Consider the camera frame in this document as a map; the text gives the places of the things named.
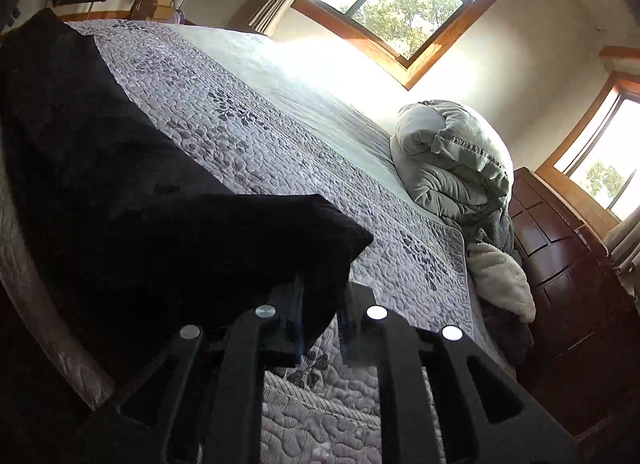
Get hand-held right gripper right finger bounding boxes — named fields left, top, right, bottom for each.
left=340, top=283, right=581, bottom=464

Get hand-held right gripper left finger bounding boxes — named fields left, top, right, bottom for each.
left=65, top=271, right=313, bottom=464

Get black pants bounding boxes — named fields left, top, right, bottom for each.
left=0, top=8, right=375, bottom=395

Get dark grey blanket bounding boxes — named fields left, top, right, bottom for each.
left=470, top=209, right=537, bottom=367

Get white fleece blanket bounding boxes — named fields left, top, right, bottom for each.
left=467, top=242, right=537, bottom=323

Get grey folded duvet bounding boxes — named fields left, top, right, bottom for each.
left=404, top=144, right=511, bottom=227

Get grey quilted leaf-print bedspread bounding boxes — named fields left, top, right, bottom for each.
left=0, top=18, right=476, bottom=464

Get dark wooden headboard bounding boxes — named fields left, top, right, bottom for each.
left=507, top=167, right=640, bottom=445

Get grey pillow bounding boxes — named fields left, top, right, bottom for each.
left=392, top=100, right=514, bottom=185

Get grey bed sheet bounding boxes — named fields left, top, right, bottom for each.
left=165, top=24, right=446, bottom=225

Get narrow wooden-framed window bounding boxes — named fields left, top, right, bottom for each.
left=535, top=46, right=640, bottom=239

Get cardboard box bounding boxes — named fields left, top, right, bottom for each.
left=132, top=0, right=176, bottom=20

